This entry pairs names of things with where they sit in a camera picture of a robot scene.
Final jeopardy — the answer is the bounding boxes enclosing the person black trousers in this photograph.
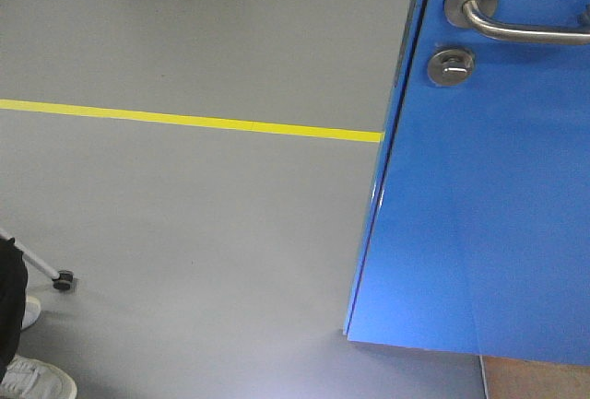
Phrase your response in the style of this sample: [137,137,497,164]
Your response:
[0,238,29,379]

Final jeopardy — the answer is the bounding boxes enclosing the silver door thumb-turn lock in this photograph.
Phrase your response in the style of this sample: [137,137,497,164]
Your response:
[427,47,476,87]

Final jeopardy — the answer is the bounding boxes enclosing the silver door lever handle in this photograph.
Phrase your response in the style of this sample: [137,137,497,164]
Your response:
[443,0,589,46]

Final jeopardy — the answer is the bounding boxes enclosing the blue door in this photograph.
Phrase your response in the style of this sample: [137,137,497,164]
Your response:
[344,0,589,365]

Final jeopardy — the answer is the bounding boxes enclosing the white sneaker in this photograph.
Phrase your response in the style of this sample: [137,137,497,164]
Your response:
[21,296,41,330]
[1,355,77,399]

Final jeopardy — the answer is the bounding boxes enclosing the plywood base platform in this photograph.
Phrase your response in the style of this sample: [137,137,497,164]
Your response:
[480,357,589,398]

